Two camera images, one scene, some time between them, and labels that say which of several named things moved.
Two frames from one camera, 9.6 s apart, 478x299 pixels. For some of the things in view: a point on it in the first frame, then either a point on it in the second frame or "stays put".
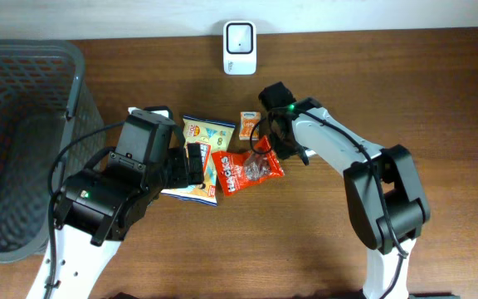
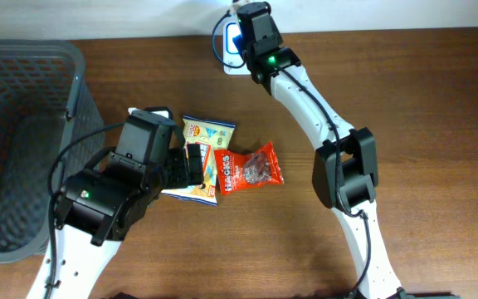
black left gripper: x=182 y=176 stays put
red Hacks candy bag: x=236 y=169 stays put
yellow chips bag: x=215 y=136 stays put
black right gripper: x=285 y=150 to x=276 y=29
